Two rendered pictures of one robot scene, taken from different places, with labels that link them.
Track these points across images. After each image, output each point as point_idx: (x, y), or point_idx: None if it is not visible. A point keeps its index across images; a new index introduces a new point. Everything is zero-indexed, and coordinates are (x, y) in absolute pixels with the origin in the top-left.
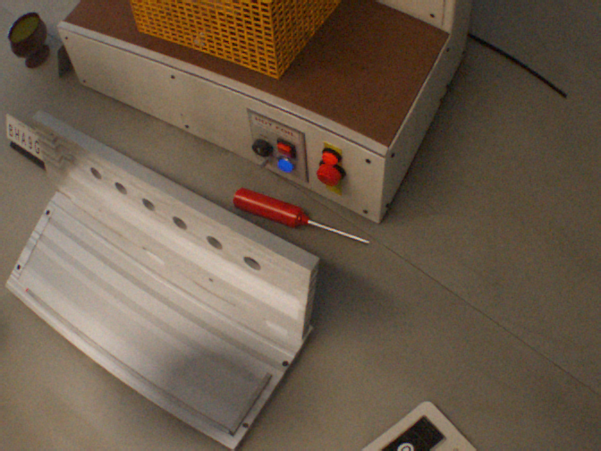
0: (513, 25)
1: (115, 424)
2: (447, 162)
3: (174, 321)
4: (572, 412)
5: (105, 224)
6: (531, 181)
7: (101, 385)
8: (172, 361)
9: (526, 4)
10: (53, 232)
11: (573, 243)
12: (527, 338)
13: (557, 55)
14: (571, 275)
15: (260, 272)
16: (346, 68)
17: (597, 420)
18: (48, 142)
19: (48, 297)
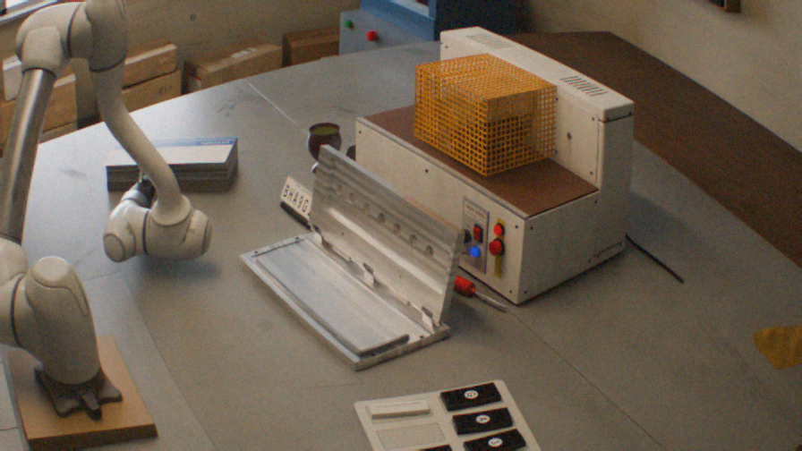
0: (669, 245)
1: (276, 338)
2: (576, 293)
3: (362, 304)
4: (605, 421)
5: (341, 249)
6: (629, 312)
7: (281, 320)
8: (345, 318)
9: (687, 237)
10: (295, 248)
11: (644, 344)
12: (586, 375)
13: (692, 264)
14: (635, 356)
15: (431, 259)
16: (526, 186)
17: (624, 431)
18: (325, 168)
19: (271, 271)
